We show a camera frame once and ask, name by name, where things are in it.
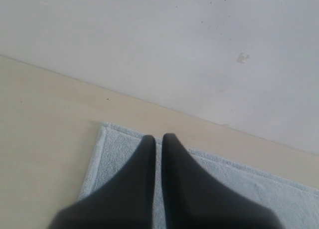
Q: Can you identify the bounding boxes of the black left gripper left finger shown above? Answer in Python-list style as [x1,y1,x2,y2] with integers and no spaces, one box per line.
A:
[49,135,156,229]

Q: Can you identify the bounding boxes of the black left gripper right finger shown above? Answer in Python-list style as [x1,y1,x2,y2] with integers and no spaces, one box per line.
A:
[161,133,281,229]

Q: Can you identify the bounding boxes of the light blue terry towel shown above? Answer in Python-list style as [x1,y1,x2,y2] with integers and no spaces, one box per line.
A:
[78,122,319,229]

